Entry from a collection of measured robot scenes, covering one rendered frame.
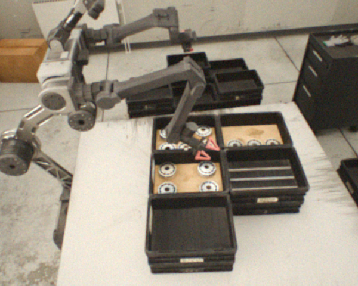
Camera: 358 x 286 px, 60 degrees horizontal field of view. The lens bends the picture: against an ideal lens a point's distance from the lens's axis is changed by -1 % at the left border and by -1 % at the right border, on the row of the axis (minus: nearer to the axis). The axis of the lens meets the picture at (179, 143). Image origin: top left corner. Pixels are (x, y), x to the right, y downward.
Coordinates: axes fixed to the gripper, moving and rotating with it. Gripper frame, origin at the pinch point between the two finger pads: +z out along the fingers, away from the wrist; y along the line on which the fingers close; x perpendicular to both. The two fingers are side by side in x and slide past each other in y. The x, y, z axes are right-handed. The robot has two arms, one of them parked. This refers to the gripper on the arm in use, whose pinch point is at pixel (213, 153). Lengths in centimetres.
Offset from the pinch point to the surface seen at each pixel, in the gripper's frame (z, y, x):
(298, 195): 46.2, -10.2, 6.5
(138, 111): -47, 85, -78
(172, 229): -2.3, 18.9, 39.2
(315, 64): 67, 2, -151
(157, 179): -17.6, 27.4, 12.4
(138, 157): -31, 50, -10
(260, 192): 26.7, -6.5, 13.2
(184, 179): -4.5, 20.7, 8.5
